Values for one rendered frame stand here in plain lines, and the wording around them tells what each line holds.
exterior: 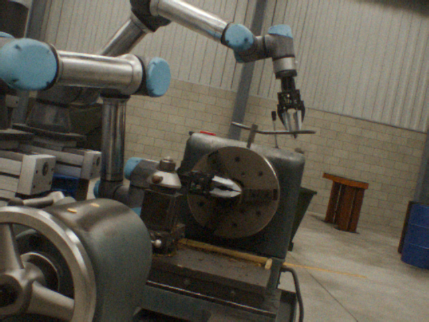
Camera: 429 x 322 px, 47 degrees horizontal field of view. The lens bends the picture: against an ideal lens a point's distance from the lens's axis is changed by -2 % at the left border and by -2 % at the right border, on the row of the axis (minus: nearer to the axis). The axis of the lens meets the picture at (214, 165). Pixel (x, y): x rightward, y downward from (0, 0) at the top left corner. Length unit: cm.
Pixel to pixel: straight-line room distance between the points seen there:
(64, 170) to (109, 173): 18
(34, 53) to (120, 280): 77
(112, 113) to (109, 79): 24
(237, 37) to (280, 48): 18
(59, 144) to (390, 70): 1158
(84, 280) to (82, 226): 8
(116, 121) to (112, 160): 13
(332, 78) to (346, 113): 89
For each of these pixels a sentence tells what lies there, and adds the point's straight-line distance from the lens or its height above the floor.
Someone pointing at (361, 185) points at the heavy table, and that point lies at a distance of 1000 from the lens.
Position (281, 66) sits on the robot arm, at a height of 151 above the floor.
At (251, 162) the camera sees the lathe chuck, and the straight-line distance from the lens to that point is 168.
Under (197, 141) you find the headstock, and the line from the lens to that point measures 188.
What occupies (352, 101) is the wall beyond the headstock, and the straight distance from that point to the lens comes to 1249.
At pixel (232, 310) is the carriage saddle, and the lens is 106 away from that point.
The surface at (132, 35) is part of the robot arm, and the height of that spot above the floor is 154.
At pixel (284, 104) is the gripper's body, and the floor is 139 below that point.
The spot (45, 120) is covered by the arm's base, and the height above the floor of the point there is 119.
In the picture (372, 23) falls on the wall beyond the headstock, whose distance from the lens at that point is 1294.
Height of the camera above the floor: 124
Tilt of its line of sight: 3 degrees down
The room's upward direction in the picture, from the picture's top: 11 degrees clockwise
